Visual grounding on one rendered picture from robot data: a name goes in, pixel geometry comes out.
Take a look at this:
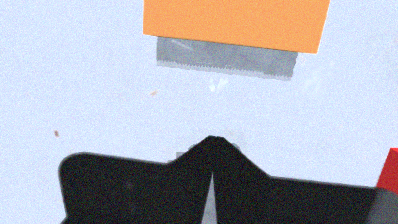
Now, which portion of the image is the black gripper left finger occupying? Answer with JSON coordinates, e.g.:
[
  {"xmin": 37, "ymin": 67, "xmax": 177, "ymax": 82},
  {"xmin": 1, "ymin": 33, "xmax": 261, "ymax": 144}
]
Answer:
[{"xmin": 57, "ymin": 135, "xmax": 217, "ymax": 224}]

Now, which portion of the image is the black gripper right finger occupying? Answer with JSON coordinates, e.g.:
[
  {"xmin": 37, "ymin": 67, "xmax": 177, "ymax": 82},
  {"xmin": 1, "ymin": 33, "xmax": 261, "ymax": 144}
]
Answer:
[{"xmin": 213, "ymin": 136, "xmax": 398, "ymax": 224}]

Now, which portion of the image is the red cube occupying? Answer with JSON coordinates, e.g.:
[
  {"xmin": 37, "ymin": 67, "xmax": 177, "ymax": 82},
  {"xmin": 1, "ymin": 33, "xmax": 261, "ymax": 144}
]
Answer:
[{"xmin": 376, "ymin": 148, "xmax": 398, "ymax": 195}]

